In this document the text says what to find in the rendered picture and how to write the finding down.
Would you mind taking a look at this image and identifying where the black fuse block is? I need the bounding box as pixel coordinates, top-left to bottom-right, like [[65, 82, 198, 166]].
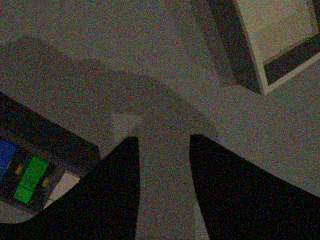
[[0, 92, 101, 215]]

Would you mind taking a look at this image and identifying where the tan rectangular tray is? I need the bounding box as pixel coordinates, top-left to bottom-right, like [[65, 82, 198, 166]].
[[207, 0, 320, 96]]

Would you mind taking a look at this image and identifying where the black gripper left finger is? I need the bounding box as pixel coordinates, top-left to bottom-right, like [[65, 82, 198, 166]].
[[0, 137, 140, 240]]

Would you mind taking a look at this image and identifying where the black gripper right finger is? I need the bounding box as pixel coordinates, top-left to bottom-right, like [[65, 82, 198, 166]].
[[188, 135, 320, 240]]

